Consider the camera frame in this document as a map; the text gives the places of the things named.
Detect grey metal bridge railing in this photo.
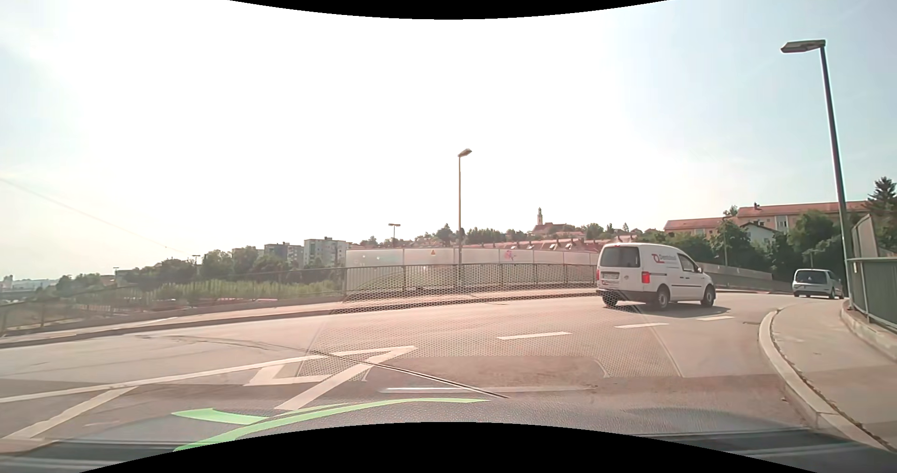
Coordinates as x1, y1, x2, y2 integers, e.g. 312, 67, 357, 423
0, 262, 598, 335

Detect distant church tower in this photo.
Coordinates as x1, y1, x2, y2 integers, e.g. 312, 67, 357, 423
531, 207, 562, 237

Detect grey asphalt road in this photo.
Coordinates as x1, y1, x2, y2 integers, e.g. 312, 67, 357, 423
0, 291, 845, 456

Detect long red-roofed building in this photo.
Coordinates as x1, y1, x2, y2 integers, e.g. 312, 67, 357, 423
663, 200, 870, 240

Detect pale panelled noise barrier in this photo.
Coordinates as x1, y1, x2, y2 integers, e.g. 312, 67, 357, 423
345, 246, 601, 293

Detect group of green trees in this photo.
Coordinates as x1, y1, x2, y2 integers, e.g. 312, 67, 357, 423
634, 176, 897, 282

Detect row of green trees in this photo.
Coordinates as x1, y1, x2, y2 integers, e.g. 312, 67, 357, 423
55, 246, 344, 302

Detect white van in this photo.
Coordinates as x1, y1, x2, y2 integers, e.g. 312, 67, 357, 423
596, 242, 717, 311

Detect grey paved pavement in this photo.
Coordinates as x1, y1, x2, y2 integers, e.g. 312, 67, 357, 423
758, 299, 897, 453
0, 287, 598, 349

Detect row of grey apartment blocks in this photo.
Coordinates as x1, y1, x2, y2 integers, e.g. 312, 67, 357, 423
231, 236, 351, 268

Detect car's own bonnet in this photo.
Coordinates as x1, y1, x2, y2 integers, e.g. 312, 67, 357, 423
0, 387, 897, 473

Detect road markings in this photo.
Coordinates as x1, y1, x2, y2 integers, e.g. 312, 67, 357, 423
0, 315, 735, 440

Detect tall grey lamp post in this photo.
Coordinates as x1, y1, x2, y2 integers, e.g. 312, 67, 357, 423
457, 148, 473, 293
781, 39, 855, 310

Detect row of red-roofed houses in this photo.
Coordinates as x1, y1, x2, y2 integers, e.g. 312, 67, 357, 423
350, 230, 667, 252

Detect green metal railing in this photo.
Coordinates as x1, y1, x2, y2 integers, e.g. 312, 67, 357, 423
846, 214, 897, 332

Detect overhead wires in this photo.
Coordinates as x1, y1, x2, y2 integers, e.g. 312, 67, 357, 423
0, 176, 185, 255

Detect grey guard rail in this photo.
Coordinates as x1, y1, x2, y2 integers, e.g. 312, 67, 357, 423
701, 261, 794, 294

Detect silver car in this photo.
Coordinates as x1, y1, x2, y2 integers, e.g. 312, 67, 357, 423
792, 268, 845, 300

